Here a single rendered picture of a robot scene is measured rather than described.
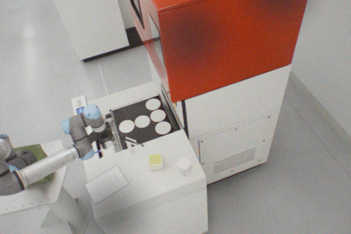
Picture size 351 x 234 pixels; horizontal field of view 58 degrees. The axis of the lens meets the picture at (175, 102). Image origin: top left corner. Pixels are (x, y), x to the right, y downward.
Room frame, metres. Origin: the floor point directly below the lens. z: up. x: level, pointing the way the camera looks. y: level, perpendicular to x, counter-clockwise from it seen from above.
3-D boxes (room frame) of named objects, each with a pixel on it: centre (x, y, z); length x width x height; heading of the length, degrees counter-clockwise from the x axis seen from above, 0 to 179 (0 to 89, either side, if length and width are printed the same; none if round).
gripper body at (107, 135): (1.01, 0.40, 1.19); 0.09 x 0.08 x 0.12; 105
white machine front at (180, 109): (1.52, 0.06, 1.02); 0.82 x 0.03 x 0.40; 14
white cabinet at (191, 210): (1.18, 0.31, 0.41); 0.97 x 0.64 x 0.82; 14
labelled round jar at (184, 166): (0.84, 0.00, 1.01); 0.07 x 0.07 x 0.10
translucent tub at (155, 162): (0.90, 0.15, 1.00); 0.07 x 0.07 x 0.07; 89
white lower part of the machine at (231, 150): (1.60, -0.27, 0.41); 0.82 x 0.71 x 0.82; 14
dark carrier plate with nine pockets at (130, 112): (1.28, 0.23, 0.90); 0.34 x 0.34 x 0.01; 14
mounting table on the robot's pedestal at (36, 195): (1.04, 0.96, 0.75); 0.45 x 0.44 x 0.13; 95
